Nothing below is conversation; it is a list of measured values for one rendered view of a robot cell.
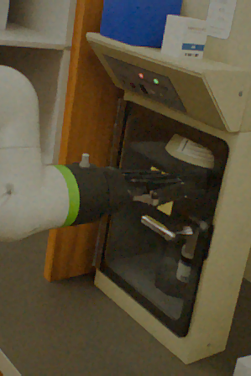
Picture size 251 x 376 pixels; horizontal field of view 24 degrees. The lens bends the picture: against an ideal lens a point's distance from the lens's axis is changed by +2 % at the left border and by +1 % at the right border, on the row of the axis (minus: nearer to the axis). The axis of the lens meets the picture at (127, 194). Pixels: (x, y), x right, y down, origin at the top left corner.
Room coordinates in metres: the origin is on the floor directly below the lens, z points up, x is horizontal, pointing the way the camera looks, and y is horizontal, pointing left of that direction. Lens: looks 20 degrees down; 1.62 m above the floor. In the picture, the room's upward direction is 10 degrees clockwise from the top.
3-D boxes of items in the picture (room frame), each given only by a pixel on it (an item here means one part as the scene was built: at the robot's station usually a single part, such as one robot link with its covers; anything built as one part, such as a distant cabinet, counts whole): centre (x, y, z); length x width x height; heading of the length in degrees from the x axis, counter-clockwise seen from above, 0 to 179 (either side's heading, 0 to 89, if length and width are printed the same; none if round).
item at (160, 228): (1.00, -0.08, 1.20); 0.10 x 0.05 x 0.03; 41
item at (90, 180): (0.81, 0.07, 1.31); 0.09 x 0.06 x 0.12; 41
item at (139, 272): (1.08, -0.06, 1.19); 0.30 x 0.01 x 0.40; 41
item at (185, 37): (1.01, -0.05, 1.54); 0.05 x 0.05 x 0.06; 38
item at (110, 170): (0.86, 0.02, 1.31); 0.09 x 0.08 x 0.07; 131
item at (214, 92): (1.04, -0.02, 1.46); 0.32 x 0.12 x 0.10; 41
